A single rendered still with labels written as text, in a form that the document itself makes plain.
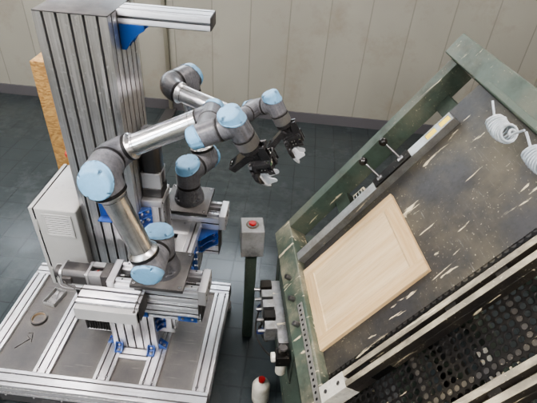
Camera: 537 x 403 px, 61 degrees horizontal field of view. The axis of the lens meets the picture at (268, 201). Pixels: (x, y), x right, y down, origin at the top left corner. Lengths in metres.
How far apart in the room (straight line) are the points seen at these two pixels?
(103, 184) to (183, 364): 1.44
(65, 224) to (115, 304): 0.41
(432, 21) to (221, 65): 2.20
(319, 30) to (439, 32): 1.20
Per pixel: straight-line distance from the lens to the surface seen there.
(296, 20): 4.93
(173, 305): 2.06
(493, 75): 1.88
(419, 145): 1.99
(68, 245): 2.21
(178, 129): 1.50
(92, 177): 1.51
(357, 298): 1.87
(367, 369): 1.65
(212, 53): 5.14
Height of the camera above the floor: 2.47
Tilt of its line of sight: 38 degrees down
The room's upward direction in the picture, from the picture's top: 4 degrees clockwise
